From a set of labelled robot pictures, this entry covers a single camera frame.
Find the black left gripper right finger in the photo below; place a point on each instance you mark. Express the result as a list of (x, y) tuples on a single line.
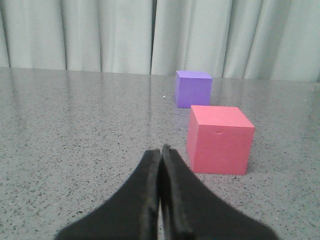
[(190, 211)]

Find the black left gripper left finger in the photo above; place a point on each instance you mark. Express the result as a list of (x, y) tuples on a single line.
[(130, 214)]

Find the pink foam cube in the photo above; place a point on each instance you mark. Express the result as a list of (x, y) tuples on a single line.
[(219, 140)]

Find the purple foam cube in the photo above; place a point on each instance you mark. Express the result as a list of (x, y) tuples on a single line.
[(192, 88)]

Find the grey-green curtain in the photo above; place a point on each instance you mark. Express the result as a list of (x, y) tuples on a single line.
[(250, 39)]

